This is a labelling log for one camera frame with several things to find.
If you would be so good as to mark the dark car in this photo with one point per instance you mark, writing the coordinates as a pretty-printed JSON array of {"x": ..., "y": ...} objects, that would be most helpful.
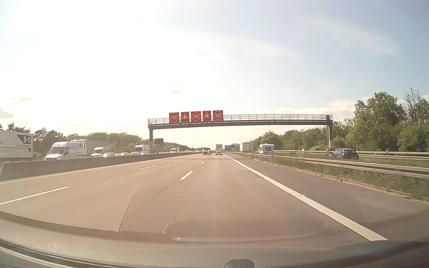
[
  {"x": 206, "y": 151},
  {"x": 344, "y": 153}
]

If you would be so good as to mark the grey sign gantry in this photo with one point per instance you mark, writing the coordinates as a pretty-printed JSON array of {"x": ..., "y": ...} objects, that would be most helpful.
[{"x": 244, "y": 121}]

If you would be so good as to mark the white camper van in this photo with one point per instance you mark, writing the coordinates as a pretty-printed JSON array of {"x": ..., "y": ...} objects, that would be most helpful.
[{"x": 266, "y": 148}]

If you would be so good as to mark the grey asphalt road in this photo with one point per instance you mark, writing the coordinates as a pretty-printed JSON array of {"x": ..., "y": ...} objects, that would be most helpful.
[{"x": 214, "y": 193}]

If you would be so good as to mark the queue of vehicles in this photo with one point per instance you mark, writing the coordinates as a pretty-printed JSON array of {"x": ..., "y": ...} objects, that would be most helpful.
[{"x": 151, "y": 152}]

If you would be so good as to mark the row of trees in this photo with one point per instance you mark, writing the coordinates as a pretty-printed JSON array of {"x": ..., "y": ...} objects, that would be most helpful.
[
  {"x": 385, "y": 126},
  {"x": 106, "y": 140}
]

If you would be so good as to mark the small white van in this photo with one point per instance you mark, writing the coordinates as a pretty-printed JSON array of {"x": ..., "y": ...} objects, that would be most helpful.
[{"x": 100, "y": 150}]

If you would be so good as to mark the road markings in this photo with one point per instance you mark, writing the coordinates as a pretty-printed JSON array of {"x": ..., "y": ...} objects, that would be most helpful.
[{"x": 311, "y": 203}]

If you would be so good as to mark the white box lorry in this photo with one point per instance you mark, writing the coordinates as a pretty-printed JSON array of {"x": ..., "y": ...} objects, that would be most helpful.
[{"x": 93, "y": 145}]

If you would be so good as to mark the concrete median barrier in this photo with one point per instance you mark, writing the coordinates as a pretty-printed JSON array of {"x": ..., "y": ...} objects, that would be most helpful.
[{"x": 69, "y": 165}]

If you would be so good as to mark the car's own bonnet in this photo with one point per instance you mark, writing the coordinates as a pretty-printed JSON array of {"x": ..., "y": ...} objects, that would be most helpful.
[{"x": 88, "y": 249}]

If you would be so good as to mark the grass verge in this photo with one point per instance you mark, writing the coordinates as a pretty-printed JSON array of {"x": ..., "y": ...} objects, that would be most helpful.
[{"x": 404, "y": 182}]

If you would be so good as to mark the metal guard rail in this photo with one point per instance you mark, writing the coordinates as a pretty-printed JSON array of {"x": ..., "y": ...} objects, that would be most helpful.
[
  {"x": 385, "y": 169},
  {"x": 404, "y": 153}
]

